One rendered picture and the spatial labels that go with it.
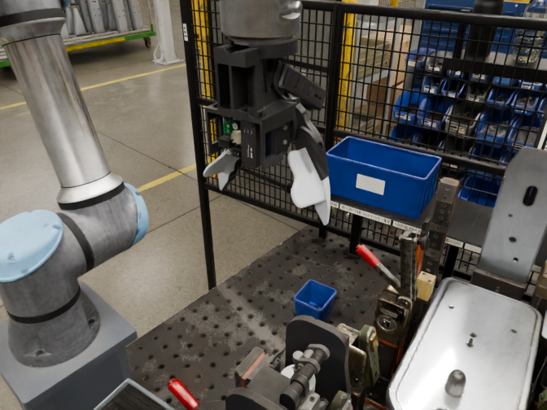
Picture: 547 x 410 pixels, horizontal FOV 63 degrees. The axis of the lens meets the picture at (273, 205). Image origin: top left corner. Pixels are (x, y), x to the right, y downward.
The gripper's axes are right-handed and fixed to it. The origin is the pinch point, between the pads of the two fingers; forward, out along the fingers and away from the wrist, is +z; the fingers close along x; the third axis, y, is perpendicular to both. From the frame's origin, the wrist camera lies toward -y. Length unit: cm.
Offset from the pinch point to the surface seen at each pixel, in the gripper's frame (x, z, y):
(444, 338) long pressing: 19, 44, -35
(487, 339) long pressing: 27, 44, -40
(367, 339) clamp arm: 8.8, 34.0, -17.0
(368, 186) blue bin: -14, 34, -72
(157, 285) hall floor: -137, 142, -87
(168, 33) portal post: -495, 96, -465
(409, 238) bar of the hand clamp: 8.7, 22.4, -34.7
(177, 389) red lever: -9.4, 28.8, 11.8
